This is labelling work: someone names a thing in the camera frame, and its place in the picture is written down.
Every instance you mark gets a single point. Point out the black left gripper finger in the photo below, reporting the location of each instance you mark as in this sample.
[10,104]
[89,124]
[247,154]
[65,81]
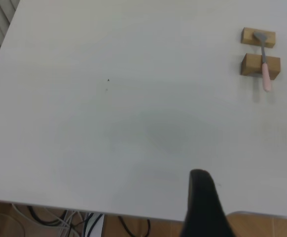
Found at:
[202,209]

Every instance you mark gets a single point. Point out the white table leg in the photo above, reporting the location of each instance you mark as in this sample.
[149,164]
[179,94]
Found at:
[94,225]

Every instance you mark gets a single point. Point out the arched wooden block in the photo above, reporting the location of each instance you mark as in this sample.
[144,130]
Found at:
[250,63]

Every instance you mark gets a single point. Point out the flat rectangular wooden block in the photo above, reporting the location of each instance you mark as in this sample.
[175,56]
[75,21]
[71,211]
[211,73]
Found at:
[247,37]

